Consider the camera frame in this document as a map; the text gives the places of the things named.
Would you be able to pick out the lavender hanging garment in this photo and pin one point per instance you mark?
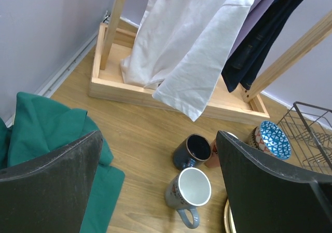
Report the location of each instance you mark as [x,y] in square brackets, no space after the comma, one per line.
[258,8]

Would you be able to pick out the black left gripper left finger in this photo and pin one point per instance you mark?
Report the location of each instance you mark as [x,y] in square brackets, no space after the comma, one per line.
[50,193]

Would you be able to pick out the black wire dish rack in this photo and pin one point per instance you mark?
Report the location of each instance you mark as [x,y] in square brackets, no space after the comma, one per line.
[308,129]

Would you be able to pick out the white hanging garment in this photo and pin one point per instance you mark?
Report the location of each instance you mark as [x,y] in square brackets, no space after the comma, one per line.
[181,48]

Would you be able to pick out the green cloth pile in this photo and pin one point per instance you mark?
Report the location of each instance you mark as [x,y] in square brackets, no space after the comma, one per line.
[42,125]

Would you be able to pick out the dark blue mug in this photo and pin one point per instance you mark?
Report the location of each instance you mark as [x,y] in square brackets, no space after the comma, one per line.
[192,152]

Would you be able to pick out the dark ceramic bowl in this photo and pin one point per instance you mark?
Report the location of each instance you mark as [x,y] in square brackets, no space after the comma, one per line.
[251,139]

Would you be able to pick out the navy hanging garment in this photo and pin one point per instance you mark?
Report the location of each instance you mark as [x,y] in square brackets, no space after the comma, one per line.
[245,62]

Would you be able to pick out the grey blue mug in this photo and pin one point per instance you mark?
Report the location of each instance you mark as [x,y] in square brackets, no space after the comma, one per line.
[189,190]

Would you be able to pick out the pink mug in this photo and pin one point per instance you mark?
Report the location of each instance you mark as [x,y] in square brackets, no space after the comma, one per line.
[213,161]

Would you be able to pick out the wooden clothes rack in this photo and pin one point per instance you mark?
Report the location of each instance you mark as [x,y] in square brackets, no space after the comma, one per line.
[115,44]

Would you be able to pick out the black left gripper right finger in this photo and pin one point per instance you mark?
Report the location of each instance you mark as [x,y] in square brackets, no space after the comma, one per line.
[270,195]

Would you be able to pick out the cream plate with branch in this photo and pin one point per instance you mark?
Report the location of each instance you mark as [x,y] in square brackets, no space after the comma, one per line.
[229,225]

